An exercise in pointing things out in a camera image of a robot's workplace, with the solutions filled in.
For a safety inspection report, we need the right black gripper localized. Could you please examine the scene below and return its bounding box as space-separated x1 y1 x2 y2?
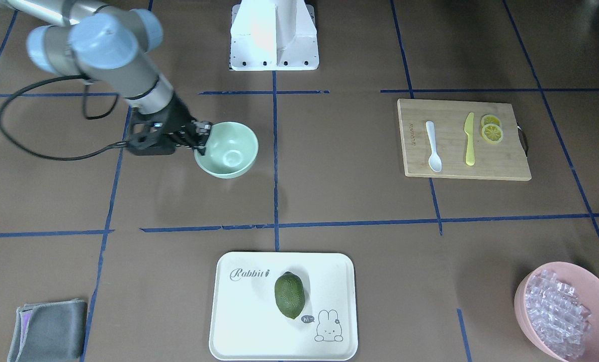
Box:
159 94 213 155

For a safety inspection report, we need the light green bowl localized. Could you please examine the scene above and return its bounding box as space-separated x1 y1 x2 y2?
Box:
194 122 260 179

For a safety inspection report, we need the white plastic spoon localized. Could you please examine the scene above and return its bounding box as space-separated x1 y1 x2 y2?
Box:
425 121 443 172

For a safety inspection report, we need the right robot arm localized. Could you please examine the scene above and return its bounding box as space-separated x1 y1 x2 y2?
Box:
0 1 212 155

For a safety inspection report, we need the pink bowl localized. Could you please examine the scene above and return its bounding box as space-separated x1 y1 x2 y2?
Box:
514 261 599 361

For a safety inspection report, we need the green avocado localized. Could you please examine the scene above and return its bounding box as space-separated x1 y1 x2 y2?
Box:
274 271 306 319

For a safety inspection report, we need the cream rabbit tray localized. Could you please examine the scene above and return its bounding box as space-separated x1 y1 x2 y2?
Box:
209 252 359 360

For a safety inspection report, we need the folded grey cloth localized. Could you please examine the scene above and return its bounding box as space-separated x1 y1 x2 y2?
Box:
7 299 87 361

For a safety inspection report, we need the yellow plastic knife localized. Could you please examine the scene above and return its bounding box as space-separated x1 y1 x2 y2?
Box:
463 112 475 166

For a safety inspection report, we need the upper lemon slice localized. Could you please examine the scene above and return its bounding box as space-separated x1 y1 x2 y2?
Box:
481 114 501 127

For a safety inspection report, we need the lemon slice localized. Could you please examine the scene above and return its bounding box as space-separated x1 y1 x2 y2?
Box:
481 124 504 144
481 114 501 127

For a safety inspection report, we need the lower lemon slice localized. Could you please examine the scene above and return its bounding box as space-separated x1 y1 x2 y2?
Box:
481 124 504 144

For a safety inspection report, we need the bamboo cutting board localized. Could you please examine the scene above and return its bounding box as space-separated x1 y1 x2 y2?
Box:
397 99 532 182

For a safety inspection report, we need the clear ice cubes pile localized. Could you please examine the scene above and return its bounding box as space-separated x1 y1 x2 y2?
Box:
524 269 591 360

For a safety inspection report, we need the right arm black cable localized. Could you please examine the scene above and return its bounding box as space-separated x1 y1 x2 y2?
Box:
0 74 130 162

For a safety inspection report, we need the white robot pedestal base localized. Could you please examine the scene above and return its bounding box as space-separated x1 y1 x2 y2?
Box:
229 1 320 71

